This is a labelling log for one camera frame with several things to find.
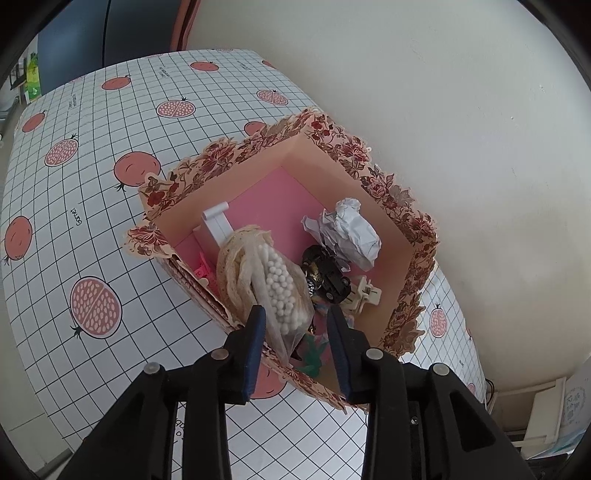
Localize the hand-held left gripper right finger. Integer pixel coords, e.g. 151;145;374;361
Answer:
327;305;532;480

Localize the green packet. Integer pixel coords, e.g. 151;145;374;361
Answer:
25;53;42;102

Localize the pink plastic hair clip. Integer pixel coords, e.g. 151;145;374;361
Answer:
194;253;218;282

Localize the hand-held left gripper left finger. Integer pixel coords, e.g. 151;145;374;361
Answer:
58;305;267;480

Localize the white frame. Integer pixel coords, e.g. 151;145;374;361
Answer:
531;377;568;444

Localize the white toy bed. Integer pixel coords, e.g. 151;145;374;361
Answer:
194;202;238;259

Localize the desktop with pomegranate grid cloth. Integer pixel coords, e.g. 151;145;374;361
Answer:
0;48;488;480

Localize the pink curtain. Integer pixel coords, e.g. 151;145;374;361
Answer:
170;0;204;51

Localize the black toy car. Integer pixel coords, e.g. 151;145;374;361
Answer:
302;246;352;305

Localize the white paper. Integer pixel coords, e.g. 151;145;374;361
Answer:
302;198;382;272

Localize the beige plastic hair clip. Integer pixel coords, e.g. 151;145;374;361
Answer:
342;275;384;317

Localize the bag of white beads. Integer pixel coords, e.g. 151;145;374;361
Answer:
252;242;315;363

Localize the green plastic toy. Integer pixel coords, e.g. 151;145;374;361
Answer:
298;335;331;377

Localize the cream lace cloth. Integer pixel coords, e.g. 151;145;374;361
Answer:
216;224;315;333

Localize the dark cabinet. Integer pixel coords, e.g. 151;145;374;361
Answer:
37;0;185;95

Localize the pink floral paper box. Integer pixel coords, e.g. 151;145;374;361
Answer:
126;107;438;414

